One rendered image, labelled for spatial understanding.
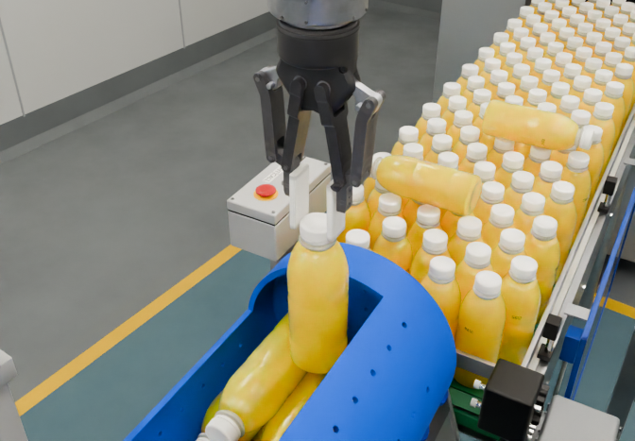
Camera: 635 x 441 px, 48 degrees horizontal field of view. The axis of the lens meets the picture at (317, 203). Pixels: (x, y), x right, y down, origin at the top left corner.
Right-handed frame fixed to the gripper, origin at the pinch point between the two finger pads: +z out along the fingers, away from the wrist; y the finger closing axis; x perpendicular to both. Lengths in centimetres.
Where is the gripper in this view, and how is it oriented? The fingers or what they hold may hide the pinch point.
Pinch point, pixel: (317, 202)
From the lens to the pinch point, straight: 74.7
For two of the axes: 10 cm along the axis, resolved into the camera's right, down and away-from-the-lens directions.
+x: 4.9, -4.8, 7.2
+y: 8.7, 2.7, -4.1
